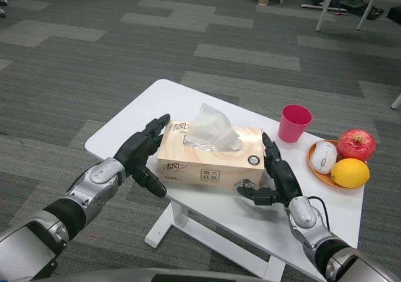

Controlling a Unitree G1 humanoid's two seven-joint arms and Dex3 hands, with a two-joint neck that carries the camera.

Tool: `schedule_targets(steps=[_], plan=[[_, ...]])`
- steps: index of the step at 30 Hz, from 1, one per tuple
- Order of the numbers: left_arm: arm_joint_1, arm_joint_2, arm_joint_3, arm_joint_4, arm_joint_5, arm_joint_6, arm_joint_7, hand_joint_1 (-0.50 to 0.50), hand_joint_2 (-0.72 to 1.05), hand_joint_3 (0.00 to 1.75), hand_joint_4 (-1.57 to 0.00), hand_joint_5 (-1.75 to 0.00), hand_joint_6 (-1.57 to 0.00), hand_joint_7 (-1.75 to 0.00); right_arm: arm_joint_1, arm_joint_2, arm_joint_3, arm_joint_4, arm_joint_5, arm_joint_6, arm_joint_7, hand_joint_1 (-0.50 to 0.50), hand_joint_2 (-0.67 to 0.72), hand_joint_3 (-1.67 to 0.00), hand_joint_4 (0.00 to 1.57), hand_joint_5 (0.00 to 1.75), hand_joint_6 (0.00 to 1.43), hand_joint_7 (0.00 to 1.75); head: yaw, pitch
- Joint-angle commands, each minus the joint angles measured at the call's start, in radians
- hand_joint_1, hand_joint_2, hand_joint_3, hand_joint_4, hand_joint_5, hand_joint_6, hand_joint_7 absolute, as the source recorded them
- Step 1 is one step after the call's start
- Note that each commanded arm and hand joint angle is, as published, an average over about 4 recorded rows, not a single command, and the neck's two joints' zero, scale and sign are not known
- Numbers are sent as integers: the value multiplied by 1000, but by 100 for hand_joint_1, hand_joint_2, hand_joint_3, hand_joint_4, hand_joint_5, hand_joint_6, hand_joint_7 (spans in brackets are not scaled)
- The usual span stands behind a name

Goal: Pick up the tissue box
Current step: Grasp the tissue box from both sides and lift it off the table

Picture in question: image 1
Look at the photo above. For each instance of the yellow lemon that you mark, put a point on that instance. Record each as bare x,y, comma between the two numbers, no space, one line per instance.
351,174

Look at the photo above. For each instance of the white computer mouse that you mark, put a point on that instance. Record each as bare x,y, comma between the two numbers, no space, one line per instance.
324,156

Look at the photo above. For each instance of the beige tissue box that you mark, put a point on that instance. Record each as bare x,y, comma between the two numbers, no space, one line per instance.
194,170

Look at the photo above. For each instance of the white slanted desk leg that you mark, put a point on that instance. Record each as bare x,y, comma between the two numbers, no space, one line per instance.
396,101

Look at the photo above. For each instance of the pink plastic cup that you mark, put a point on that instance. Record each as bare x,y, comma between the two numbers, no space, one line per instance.
293,128

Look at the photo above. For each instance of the white office desk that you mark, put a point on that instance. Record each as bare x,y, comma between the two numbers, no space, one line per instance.
323,12

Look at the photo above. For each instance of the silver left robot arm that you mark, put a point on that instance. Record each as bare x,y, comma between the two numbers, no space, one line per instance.
100,178

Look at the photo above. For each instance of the silver robot chest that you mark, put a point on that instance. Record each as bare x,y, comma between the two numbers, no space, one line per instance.
109,277

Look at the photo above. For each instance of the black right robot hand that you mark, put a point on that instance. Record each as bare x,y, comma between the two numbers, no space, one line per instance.
286,180

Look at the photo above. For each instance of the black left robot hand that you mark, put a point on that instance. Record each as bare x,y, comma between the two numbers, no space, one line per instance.
138,150

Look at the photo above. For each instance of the black duffel bag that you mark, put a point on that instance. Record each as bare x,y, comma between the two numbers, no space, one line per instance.
394,15

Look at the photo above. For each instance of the white table leg frame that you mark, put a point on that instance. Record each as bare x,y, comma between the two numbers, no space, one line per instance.
180,216

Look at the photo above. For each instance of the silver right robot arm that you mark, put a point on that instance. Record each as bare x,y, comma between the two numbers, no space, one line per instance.
304,214

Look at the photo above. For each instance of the orange plate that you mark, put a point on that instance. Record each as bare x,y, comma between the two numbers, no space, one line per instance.
321,177

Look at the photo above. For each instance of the red apple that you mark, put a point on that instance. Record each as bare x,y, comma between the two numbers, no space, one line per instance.
357,147

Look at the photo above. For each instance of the black flat equipment case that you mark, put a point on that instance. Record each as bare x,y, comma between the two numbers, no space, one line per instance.
355,7

